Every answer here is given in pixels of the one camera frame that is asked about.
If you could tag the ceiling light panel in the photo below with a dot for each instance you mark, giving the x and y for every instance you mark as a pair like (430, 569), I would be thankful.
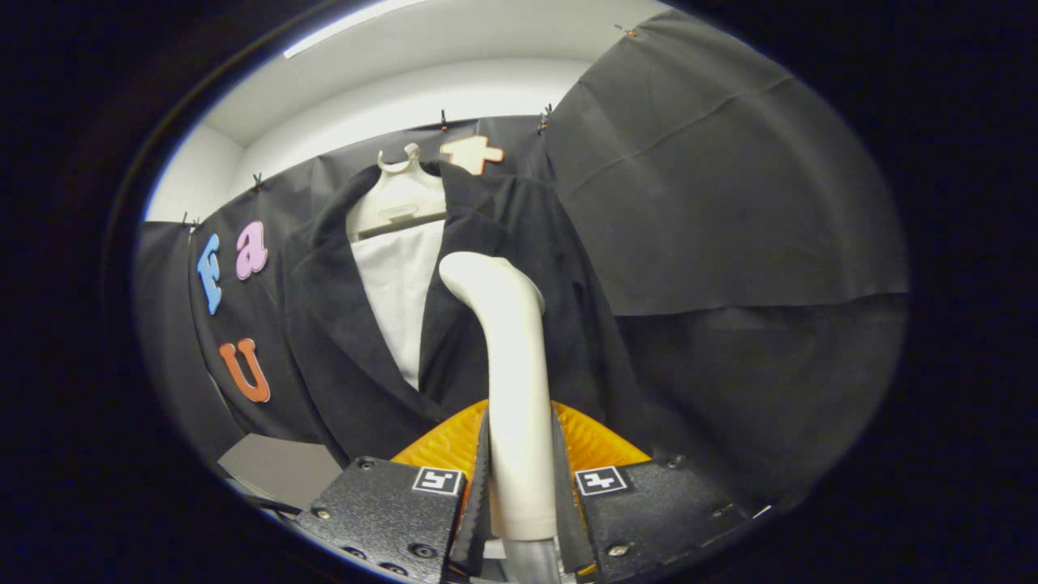
(349, 24)

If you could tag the black backdrop cloth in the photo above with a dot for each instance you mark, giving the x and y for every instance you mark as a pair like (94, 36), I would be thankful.
(730, 162)

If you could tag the white dress form mannequin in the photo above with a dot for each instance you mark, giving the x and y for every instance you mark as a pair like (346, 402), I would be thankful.
(397, 300)

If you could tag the black blazer jacket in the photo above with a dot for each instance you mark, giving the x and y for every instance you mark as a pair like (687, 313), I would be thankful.
(340, 365)

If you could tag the grey drawer cabinet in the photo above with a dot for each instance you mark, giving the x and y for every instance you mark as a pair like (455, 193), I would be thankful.
(276, 466)

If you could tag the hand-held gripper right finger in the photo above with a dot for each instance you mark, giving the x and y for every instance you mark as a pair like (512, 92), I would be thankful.
(565, 519)

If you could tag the white garment steamer head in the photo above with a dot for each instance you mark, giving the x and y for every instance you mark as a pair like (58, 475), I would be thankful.
(519, 405)

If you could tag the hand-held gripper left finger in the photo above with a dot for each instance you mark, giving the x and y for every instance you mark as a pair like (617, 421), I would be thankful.
(478, 519)

